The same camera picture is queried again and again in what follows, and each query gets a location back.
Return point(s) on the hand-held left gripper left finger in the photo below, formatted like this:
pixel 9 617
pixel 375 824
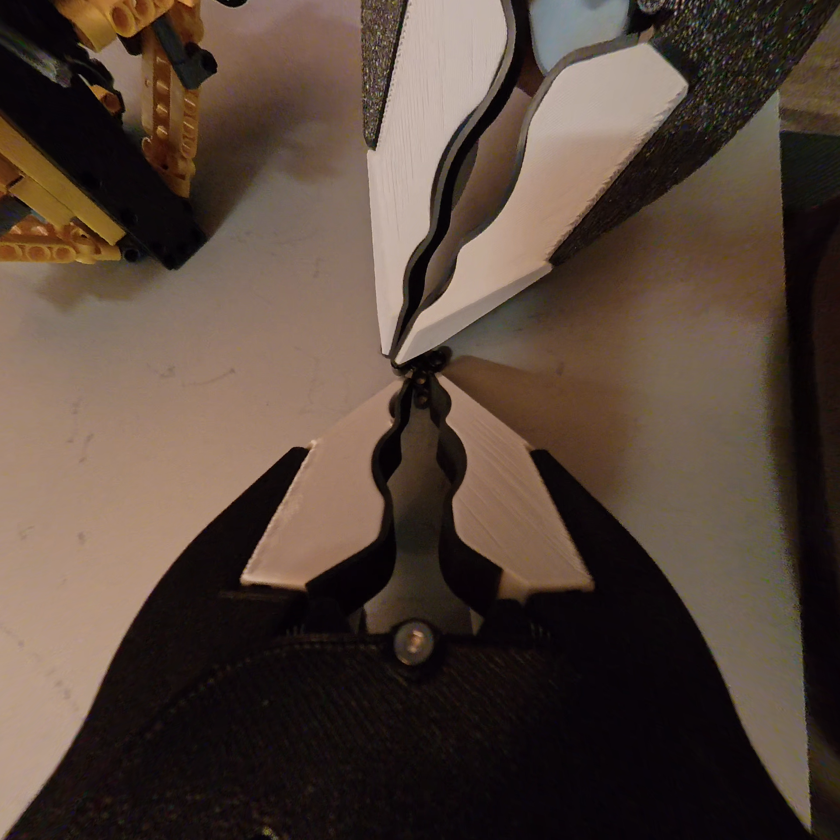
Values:
pixel 315 525

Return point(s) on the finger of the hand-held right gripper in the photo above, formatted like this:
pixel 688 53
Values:
pixel 426 98
pixel 577 144

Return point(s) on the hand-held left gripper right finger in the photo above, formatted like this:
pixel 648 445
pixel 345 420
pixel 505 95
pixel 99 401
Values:
pixel 518 525

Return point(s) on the black brick connector piece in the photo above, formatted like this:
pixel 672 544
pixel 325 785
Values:
pixel 423 387

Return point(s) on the yellow toy brick vehicle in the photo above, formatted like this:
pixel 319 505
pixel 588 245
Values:
pixel 65 164

